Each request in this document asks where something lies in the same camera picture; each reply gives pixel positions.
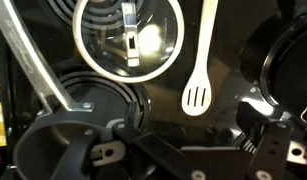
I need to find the black lidded pan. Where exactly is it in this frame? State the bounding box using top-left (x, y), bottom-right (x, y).
top-left (260, 12), bottom-right (307, 126)

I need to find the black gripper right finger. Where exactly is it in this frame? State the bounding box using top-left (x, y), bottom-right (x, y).
top-left (236, 102), bottom-right (292, 180)

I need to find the glass pot lid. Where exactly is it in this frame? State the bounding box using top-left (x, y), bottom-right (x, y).
top-left (72, 0), bottom-right (184, 83)

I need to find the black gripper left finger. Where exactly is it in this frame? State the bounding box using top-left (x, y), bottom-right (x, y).
top-left (112, 102), bottom-right (200, 180)

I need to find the grey pot with handle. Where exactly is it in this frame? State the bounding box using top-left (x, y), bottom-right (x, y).
top-left (0, 0), bottom-right (152, 180)

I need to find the wooden slotted spatula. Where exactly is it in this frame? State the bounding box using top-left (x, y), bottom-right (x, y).
top-left (181, 0), bottom-right (219, 116)

